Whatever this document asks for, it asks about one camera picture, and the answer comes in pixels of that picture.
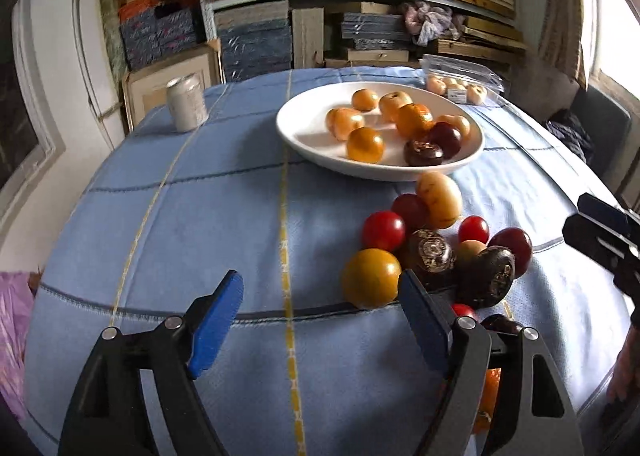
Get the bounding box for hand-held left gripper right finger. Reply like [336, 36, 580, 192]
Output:
[398, 269, 586, 456]

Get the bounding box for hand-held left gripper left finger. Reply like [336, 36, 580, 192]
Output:
[57, 270, 244, 456]

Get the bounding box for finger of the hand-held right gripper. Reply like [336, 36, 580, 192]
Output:
[562, 214, 640, 273]
[576, 193, 640, 237]

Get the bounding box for yellow tomato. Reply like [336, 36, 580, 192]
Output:
[341, 248, 402, 309]
[346, 127, 385, 164]

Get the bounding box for dark red plum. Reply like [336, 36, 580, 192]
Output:
[427, 122, 463, 160]
[487, 227, 534, 279]

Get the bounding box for dark brown water chestnut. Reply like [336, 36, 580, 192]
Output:
[480, 313, 523, 337]
[400, 229, 457, 291]
[403, 138, 444, 167]
[456, 246, 516, 309]

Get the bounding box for small tan longan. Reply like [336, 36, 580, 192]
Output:
[455, 239, 488, 267]

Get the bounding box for mandarin orange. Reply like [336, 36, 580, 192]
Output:
[472, 368, 502, 434]
[396, 104, 434, 139]

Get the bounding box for pale yellow peach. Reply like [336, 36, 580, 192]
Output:
[378, 91, 414, 123]
[437, 114, 472, 141]
[351, 88, 379, 112]
[326, 107, 366, 141]
[416, 171, 463, 230]

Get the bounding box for white oval plate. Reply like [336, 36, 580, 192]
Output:
[276, 81, 486, 182]

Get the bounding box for person's right hand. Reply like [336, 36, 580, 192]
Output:
[606, 331, 640, 403]

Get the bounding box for black jacket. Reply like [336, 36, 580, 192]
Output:
[545, 108, 596, 164]

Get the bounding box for grey upholstered chair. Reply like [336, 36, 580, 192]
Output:
[570, 86, 631, 137]

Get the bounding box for blue checked tablecloth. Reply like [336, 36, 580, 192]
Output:
[22, 66, 633, 456]

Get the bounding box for cluster of small packaged peaches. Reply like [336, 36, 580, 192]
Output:
[426, 76, 487, 105]

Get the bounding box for wooden framed window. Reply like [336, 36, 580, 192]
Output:
[575, 0, 640, 101]

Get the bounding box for purple plastic bag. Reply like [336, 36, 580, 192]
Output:
[0, 271, 36, 422]

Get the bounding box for clear plastic clamshell box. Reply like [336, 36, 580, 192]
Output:
[419, 54, 505, 107]

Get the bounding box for woven straw curtain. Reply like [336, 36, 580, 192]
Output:
[537, 0, 591, 86]

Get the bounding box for silver drink can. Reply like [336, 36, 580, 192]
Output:
[166, 76, 207, 132]

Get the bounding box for cardboard box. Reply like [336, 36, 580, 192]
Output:
[122, 38, 223, 131]

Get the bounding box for pink plastic bag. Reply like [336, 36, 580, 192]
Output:
[398, 0, 468, 47]

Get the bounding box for stack of blue patterned boxes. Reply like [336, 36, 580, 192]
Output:
[119, 10, 421, 81]

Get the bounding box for white framed window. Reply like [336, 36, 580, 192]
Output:
[0, 0, 66, 237]

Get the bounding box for green marbled board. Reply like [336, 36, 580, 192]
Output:
[97, 0, 128, 86]

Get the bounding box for white trim strip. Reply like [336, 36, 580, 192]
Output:
[71, 0, 113, 124]

